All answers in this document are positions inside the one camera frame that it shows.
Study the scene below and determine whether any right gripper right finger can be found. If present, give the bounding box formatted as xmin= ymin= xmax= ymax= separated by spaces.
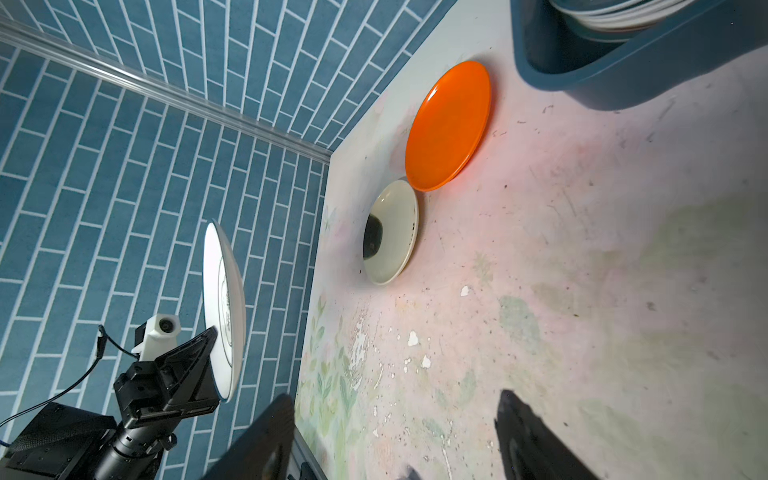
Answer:
xmin=494 ymin=390 xmax=598 ymax=480

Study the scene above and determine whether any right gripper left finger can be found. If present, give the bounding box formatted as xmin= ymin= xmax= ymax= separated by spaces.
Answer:
xmin=203 ymin=394 xmax=295 ymax=480

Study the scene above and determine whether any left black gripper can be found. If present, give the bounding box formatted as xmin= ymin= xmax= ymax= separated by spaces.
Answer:
xmin=114 ymin=327 xmax=220 ymax=426

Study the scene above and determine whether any white plate green cloud motif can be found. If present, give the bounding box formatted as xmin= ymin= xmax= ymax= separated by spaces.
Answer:
xmin=202 ymin=221 xmax=246 ymax=402

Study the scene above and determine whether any cream plate black brushstroke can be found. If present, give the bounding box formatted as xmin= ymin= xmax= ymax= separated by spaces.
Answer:
xmin=363 ymin=180 xmax=419 ymax=285

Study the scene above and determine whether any small orange plate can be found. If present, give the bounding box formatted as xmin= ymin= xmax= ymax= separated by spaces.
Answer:
xmin=405 ymin=61 xmax=492 ymax=192

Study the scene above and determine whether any white plate hao shi rim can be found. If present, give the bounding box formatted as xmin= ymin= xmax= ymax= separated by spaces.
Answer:
xmin=550 ymin=0 xmax=695 ymax=31

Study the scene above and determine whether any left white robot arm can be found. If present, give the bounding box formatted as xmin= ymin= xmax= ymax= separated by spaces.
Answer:
xmin=1 ymin=328 xmax=220 ymax=479

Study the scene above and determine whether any teal plastic bin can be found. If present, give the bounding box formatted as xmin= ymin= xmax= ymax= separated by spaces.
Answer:
xmin=510 ymin=1 xmax=767 ymax=111

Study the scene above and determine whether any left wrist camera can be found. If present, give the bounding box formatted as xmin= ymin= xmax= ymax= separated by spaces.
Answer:
xmin=131 ymin=314 xmax=181 ymax=361

